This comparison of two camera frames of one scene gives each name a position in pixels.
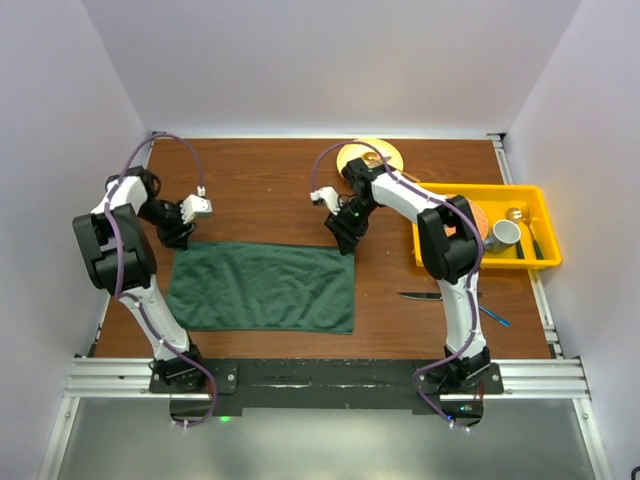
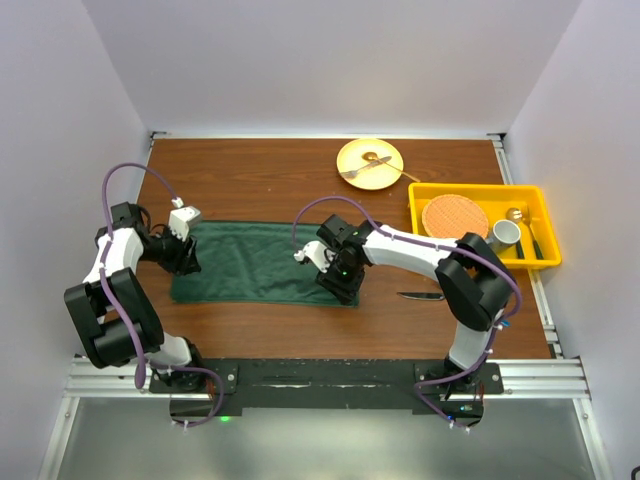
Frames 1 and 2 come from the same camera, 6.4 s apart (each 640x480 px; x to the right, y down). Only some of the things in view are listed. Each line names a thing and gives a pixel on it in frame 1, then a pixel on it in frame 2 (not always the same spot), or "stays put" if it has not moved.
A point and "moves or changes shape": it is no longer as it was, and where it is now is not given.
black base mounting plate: [197, 388] stays put
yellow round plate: [357, 151] stays put
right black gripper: [347, 236] to [344, 291]
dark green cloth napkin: [260, 287] moves or changes shape
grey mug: [505, 234] stays put
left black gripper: [177, 236] to [184, 261]
